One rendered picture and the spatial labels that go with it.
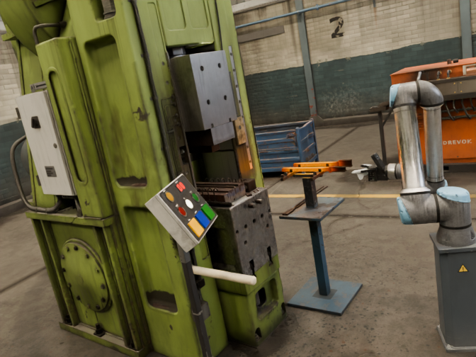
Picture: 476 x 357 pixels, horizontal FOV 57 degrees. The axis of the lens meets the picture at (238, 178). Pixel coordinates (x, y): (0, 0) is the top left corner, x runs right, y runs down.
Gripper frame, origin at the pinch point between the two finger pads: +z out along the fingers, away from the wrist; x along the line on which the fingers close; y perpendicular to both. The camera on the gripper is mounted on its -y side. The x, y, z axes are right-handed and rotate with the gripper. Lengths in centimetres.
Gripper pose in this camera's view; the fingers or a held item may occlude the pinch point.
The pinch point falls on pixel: (355, 168)
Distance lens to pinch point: 277.1
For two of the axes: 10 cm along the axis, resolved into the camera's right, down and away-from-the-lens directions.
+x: 5.8, -3.0, 7.6
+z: -7.9, 0.0, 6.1
